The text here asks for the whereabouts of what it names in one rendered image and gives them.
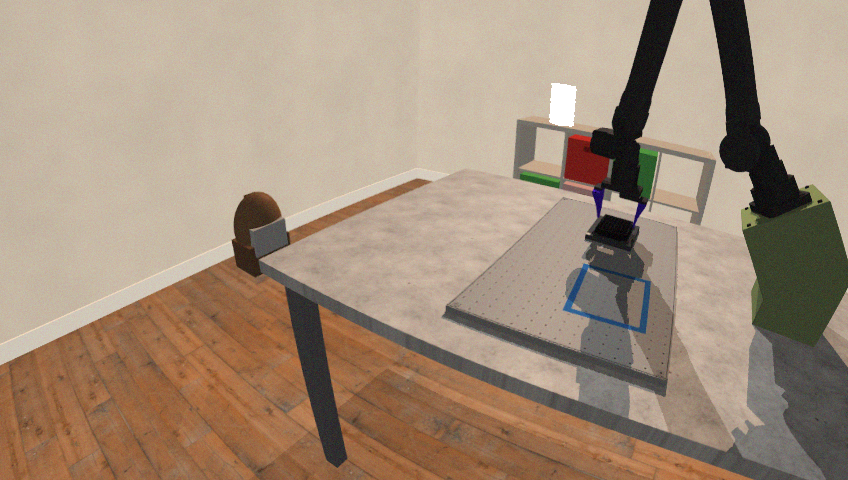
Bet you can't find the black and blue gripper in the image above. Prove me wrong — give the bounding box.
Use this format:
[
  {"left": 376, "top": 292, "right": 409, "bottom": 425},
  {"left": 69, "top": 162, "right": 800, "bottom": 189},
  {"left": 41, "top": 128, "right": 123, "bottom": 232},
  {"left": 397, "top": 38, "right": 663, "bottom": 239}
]
[{"left": 592, "top": 161, "right": 648, "bottom": 228}]

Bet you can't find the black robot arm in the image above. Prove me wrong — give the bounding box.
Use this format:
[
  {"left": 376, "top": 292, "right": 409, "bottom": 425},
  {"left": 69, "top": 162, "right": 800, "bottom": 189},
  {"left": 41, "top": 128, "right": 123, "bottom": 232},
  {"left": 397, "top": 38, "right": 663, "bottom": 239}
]
[{"left": 590, "top": 0, "right": 812, "bottom": 218}]

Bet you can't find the blue taped rectangle outline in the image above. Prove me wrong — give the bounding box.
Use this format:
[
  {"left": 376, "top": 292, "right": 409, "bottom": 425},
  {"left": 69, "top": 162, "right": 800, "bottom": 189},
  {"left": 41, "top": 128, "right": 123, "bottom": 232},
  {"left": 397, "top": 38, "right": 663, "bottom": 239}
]
[{"left": 563, "top": 264, "right": 651, "bottom": 334}]

